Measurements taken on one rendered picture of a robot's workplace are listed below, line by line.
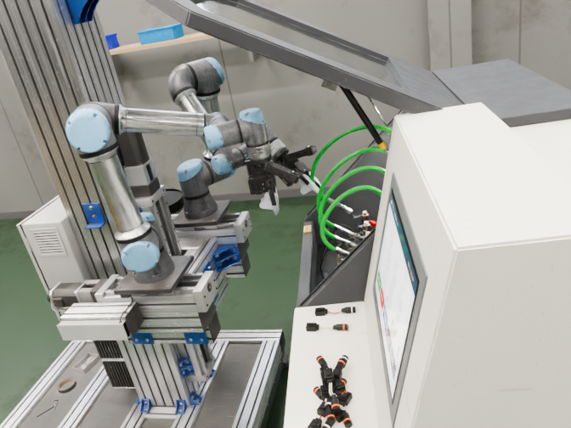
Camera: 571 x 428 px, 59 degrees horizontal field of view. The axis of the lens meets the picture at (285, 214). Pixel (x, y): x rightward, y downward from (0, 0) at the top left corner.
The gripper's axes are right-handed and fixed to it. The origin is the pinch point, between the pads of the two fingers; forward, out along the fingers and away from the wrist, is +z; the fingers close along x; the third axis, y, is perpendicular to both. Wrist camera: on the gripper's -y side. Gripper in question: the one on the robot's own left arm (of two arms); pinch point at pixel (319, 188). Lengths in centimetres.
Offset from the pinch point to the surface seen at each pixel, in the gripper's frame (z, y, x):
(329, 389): 45, 4, 67
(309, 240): 9.8, 24.0, -11.0
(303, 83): -108, 54, -247
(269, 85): -129, 75, -240
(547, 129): 35, -67, 26
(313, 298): 26.7, 12.6, 33.0
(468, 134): 23, -58, 52
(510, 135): 29, -64, 54
